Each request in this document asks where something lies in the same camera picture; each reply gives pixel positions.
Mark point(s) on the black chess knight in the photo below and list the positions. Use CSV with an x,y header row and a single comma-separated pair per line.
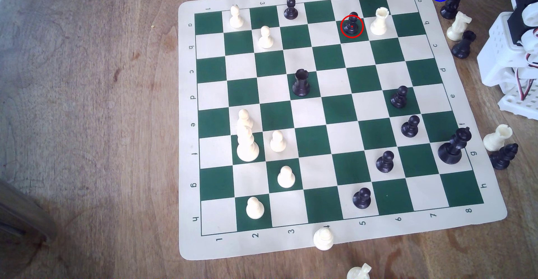
x,y
502,158

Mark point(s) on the white chess rook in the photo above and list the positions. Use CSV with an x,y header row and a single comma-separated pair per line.
x,y
497,138
379,22

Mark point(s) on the tall white chess piece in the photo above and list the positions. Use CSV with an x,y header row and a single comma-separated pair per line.
x,y
247,146

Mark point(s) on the white chess pawn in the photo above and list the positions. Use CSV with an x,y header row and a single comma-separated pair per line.
x,y
244,116
278,142
236,18
286,179
265,39
254,209

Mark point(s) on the black chess pawn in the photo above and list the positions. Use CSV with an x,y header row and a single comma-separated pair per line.
x,y
352,24
385,163
410,127
362,200
399,98
290,10

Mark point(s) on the white chess knight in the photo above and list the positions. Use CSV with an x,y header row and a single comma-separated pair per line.
x,y
458,26
358,273

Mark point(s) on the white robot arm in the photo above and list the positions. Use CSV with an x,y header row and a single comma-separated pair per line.
x,y
500,47

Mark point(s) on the tall black chess piece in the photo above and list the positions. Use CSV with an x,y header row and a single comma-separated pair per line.
x,y
450,150

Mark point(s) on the black chess rook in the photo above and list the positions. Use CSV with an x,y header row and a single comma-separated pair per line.
x,y
301,84

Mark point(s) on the dark grey object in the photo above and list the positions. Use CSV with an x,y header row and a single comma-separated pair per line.
x,y
21,214

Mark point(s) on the green white chess board mat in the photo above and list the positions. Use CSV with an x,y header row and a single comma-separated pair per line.
x,y
336,110

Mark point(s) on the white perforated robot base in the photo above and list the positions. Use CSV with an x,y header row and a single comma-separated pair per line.
x,y
519,104

